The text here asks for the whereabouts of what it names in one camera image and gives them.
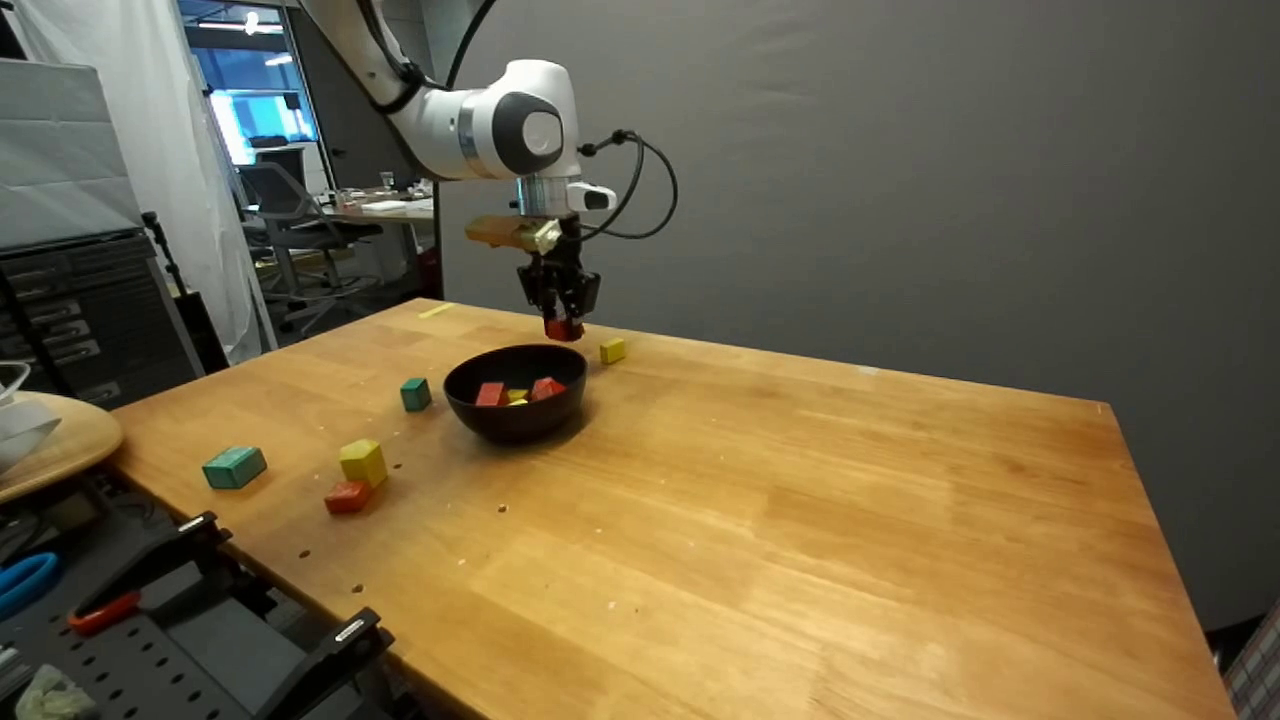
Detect white crumpled object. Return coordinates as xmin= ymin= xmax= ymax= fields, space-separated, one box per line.
xmin=7 ymin=659 xmax=94 ymax=720

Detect large green rectangular block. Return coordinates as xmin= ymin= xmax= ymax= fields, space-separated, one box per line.
xmin=200 ymin=444 xmax=272 ymax=493

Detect black tripod stand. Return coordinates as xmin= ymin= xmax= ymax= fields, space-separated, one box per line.
xmin=136 ymin=209 xmax=233 ymax=375

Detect grey fabric backdrop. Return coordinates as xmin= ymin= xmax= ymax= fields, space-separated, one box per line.
xmin=431 ymin=0 xmax=1280 ymax=634

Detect black cabinet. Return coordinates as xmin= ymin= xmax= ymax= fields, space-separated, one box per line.
xmin=0 ymin=227 xmax=204 ymax=413

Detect black bowl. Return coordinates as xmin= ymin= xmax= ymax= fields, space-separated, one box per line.
xmin=438 ymin=341 xmax=592 ymax=450

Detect clear plastic container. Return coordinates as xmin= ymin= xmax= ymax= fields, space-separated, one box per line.
xmin=0 ymin=358 xmax=64 ymax=473

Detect background desk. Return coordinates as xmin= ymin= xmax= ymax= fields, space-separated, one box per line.
xmin=322 ymin=185 xmax=445 ymax=232

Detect black clamp orange handle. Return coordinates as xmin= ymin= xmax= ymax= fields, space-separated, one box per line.
xmin=54 ymin=513 xmax=234 ymax=642
xmin=250 ymin=608 xmax=397 ymax=720

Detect office chair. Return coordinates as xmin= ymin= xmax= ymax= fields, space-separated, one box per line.
xmin=234 ymin=155 xmax=352 ymax=336

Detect blue lit window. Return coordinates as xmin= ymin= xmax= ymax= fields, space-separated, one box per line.
xmin=197 ymin=38 xmax=322 ymax=173

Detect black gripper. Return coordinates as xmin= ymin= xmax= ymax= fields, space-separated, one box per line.
xmin=515 ymin=213 xmax=605 ymax=329

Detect flat red rectangular block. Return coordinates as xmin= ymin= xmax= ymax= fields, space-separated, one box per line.
xmin=320 ymin=482 xmax=380 ymax=522

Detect black cable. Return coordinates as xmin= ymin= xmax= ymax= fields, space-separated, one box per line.
xmin=572 ymin=124 xmax=678 ymax=243

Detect yellow hexagonal block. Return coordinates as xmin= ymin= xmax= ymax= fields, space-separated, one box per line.
xmin=334 ymin=437 xmax=393 ymax=493

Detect tan wrist camera box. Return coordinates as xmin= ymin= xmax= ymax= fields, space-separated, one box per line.
xmin=464 ymin=213 xmax=572 ymax=259

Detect round wooden table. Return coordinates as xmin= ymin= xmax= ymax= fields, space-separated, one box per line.
xmin=0 ymin=389 xmax=127 ymax=510

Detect blue handled scissors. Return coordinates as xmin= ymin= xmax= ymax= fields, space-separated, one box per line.
xmin=0 ymin=549 xmax=64 ymax=622

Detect grey panel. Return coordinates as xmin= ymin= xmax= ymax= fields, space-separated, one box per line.
xmin=0 ymin=57 xmax=144 ymax=253

